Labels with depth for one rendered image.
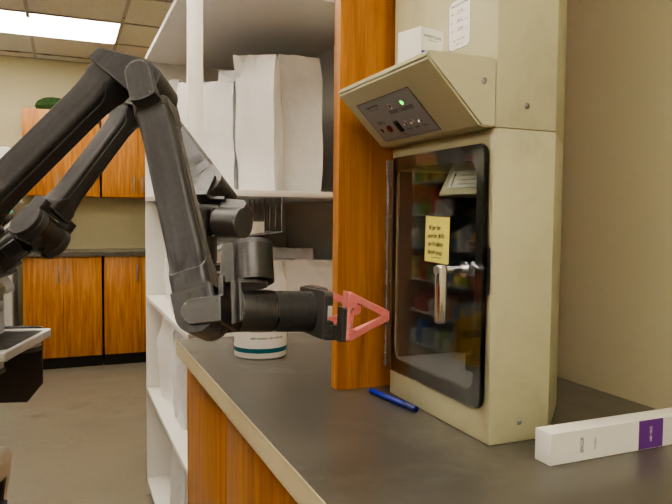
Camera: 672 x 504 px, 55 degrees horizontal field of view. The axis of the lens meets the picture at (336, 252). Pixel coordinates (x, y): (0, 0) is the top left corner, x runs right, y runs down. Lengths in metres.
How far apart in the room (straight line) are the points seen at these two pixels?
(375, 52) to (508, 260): 0.53
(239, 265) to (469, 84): 0.41
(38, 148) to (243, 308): 0.43
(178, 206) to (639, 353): 0.90
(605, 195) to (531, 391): 0.52
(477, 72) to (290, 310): 0.43
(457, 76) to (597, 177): 0.56
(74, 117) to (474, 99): 0.61
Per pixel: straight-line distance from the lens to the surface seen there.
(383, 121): 1.16
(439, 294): 0.99
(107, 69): 1.10
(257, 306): 0.87
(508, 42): 1.03
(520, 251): 1.01
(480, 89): 0.98
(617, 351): 1.42
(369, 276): 1.29
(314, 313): 0.90
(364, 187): 1.28
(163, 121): 1.03
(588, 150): 1.47
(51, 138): 1.10
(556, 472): 0.97
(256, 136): 2.17
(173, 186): 0.98
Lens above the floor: 1.28
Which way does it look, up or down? 3 degrees down
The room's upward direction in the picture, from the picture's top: 1 degrees clockwise
